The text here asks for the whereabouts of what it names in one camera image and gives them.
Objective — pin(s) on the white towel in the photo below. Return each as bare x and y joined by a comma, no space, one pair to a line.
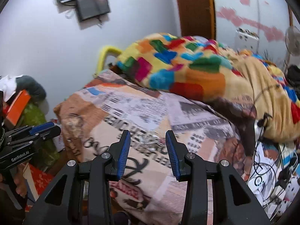
8,86

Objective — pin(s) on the white sliding wardrobe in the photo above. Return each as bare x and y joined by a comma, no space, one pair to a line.
269,19

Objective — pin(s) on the person's left hand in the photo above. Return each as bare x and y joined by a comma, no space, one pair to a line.
20,181

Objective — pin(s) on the colourful patchwork blanket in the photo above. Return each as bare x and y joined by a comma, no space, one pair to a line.
211,72

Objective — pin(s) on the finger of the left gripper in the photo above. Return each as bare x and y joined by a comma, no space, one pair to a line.
35,128
39,137

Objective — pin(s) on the white small cabinet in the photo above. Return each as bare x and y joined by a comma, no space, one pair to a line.
244,39

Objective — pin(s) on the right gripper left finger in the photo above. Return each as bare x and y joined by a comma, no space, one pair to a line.
61,201

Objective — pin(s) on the orange cardboard box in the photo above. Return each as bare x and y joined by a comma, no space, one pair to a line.
16,109

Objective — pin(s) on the green leaf pattern bag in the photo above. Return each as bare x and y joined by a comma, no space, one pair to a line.
47,154

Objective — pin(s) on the yellow foam tube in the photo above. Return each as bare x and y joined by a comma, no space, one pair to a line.
105,51

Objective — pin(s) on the brown wooden door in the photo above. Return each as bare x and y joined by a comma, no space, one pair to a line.
197,18

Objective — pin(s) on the standing electric fan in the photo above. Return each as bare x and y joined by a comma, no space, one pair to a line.
292,41

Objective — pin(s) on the newspaper print bed sheet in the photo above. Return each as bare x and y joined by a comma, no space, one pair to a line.
94,117

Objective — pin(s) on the clear plastic wrapper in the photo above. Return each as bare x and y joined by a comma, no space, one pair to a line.
151,140

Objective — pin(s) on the red floral gift bag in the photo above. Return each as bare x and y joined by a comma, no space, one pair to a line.
37,180

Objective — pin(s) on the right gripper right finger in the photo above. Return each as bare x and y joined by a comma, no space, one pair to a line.
233,201

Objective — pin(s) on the small wall monitor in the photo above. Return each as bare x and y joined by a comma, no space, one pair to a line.
87,9

